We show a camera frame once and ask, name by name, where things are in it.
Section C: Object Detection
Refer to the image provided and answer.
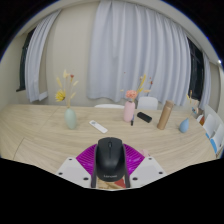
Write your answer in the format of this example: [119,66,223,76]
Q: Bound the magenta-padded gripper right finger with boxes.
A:
[123,143,167,189]

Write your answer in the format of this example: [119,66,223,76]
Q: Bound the blue vase with dried flowers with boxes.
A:
[178,89,194,134]

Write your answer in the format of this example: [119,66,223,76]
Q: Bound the white remote control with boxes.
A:
[88,119,109,134]

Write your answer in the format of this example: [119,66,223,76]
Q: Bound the green vase with yellow flowers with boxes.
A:
[54,69,80,131]

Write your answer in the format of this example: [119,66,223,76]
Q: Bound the dark framed window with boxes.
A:
[186,37,205,102]
[15,28,36,93]

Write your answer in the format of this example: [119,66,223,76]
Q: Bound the white chair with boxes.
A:
[136,96,159,111]
[93,103,126,110]

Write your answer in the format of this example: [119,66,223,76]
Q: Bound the wide white curtain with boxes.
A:
[86,0,193,107]

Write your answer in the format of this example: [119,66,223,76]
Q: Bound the pink vase with orange flowers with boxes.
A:
[120,73,154,123]

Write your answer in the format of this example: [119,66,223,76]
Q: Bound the row of white chairs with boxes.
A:
[195,104,224,158]

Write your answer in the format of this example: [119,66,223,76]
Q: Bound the narrow white curtain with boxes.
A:
[24,9,63,103]
[199,51,213,111]

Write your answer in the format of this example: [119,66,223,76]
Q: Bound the black computer mouse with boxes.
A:
[94,136,128,183]

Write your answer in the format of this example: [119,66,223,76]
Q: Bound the black oblong case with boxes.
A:
[136,111,153,124]

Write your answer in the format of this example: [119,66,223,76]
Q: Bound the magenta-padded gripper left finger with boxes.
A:
[55,143,100,189]

